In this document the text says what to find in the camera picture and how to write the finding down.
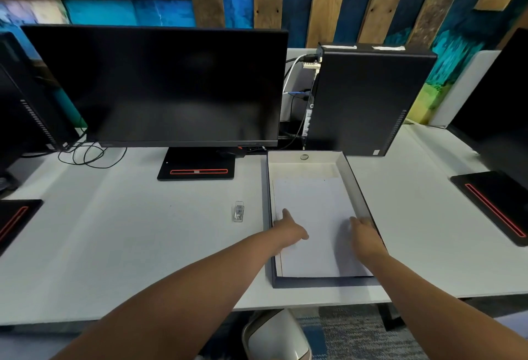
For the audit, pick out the person's right fingers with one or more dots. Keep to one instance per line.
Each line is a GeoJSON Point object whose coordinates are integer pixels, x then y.
{"type": "Point", "coordinates": [359, 222]}

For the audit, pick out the small clear plastic stapler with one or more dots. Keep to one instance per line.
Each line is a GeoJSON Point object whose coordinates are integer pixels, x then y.
{"type": "Point", "coordinates": [238, 212]}

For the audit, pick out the black desktop computer tower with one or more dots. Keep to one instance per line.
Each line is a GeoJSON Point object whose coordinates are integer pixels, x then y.
{"type": "Point", "coordinates": [24, 95]}
{"type": "Point", "coordinates": [363, 100]}

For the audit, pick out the large black computer monitor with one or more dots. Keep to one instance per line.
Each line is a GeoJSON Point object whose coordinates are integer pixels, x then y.
{"type": "Point", "coordinates": [165, 83]}

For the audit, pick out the person's left forearm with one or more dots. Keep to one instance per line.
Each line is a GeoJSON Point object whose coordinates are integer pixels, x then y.
{"type": "Point", "coordinates": [185, 298]}

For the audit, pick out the person's left thumb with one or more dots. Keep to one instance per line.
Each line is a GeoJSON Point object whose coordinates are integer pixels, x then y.
{"type": "Point", "coordinates": [302, 234]}

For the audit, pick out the white tape strip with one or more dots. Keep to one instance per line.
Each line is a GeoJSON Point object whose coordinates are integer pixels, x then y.
{"type": "Point", "coordinates": [388, 48]}
{"type": "Point", "coordinates": [341, 47]}

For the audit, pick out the person's right hand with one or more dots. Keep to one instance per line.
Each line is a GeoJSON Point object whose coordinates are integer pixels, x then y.
{"type": "Point", "coordinates": [368, 239]}

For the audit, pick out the person's right forearm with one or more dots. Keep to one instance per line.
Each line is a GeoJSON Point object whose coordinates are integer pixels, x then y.
{"type": "Point", "coordinates": [437, 310]}

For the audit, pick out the person's left hand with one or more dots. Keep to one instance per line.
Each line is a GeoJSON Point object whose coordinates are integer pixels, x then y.
{"type": "Point", "coordinates": [286, 234]}

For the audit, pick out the dark box with white interior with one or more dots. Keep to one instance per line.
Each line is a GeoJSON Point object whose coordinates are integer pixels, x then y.
{"type": "Point", "coordinates": [284, 166]}

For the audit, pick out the black table leg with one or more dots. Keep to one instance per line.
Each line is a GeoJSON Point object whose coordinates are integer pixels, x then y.
{"type": "Point", "coordinates": [392, 316]}

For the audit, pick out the black monitor stand base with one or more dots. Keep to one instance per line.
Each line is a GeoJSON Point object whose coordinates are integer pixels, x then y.
{"type": "Point", "coordinates": [495, 201]}
{"type": "Point", "coordinates": [14, 217]}
{"type": "Point", "coordinates": [198, 163]}

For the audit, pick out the white paper sheets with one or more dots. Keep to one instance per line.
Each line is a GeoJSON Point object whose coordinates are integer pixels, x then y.
{"type": "Point", "coordinates": [319, 223]}

